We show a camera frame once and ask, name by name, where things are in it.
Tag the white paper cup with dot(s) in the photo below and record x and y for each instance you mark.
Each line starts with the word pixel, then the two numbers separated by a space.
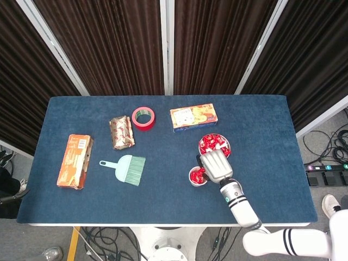
pixel 197 184

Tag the white partition post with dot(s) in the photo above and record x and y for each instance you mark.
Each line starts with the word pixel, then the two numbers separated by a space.
pixel 261 46
pixel 51 43
pixel 167 40

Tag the black foot pedal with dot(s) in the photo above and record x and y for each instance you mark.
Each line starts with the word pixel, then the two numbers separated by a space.
pixel 329 179
pixel 313 180
pixel 344 179

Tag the red tape roll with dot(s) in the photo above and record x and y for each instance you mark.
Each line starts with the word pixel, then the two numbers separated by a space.
pixel 144 127

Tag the brown curtain panel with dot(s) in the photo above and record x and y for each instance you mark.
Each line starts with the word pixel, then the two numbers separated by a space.
pixel 217 46
pixel 108 46
pixel 27 81
pixel 312 54

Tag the red object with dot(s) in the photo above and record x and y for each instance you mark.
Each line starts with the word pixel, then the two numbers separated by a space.
pixel 196 176

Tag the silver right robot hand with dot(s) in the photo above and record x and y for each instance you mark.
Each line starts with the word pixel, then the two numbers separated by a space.
pixel 217 166

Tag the white partition bottom rail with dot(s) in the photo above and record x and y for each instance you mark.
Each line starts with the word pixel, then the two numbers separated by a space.
pixel 25 154
pixel 320 117

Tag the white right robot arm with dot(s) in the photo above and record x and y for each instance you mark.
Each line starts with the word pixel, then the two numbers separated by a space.
pixel 242 206

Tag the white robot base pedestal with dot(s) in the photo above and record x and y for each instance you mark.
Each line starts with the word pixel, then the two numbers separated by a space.
pixel 167 244

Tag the grey shoe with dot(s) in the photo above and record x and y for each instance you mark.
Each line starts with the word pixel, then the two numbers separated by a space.
pixel 51 254

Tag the round metal plate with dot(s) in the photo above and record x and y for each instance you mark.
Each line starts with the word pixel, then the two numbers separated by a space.
pixel 229 148

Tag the white green hand brush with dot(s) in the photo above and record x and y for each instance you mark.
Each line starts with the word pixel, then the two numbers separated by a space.
pixel 127 170

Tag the plate of red candies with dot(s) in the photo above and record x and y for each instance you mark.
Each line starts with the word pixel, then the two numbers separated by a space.
pixel 213 144

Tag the blue yellow cracker box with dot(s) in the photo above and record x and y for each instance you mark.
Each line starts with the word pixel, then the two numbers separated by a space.
pixel 193 117

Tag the white sneaker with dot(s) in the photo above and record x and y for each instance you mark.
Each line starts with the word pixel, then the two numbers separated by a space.
pixel 330 204

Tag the orange cardboard box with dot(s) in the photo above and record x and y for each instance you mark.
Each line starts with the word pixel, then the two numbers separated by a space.
pixel 74 163

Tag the brown patterned snack bag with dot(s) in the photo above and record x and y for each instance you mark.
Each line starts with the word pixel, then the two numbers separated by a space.
pixel 122 133

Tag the blue felt tablecloth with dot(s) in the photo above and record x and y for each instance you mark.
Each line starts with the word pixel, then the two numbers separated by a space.
pixel 163 201

